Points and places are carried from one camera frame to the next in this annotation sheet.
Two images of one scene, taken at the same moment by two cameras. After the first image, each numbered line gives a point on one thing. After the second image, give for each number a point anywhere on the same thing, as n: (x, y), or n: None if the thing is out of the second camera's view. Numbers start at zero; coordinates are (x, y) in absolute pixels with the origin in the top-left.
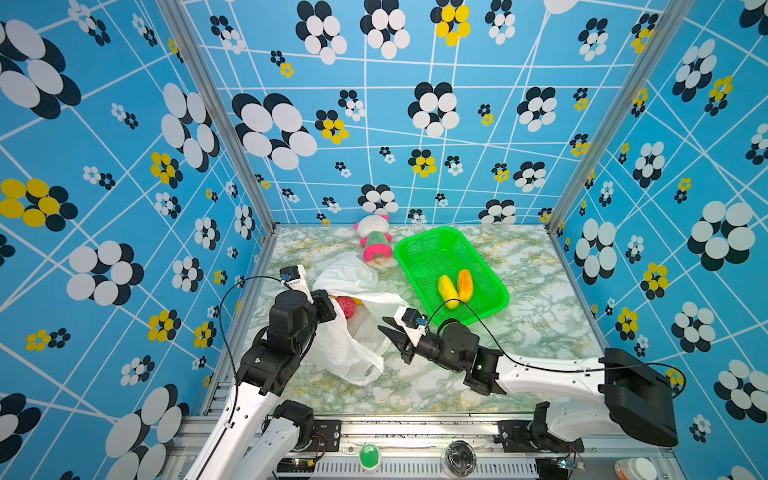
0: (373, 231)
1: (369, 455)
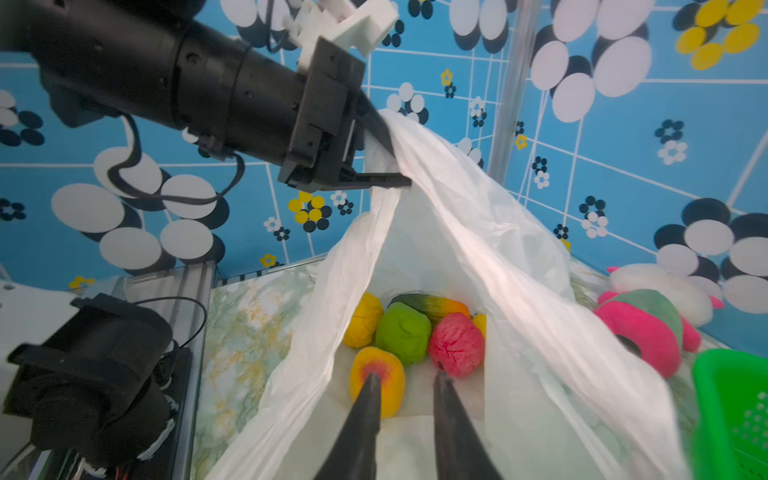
0: (656, 313)
1: None
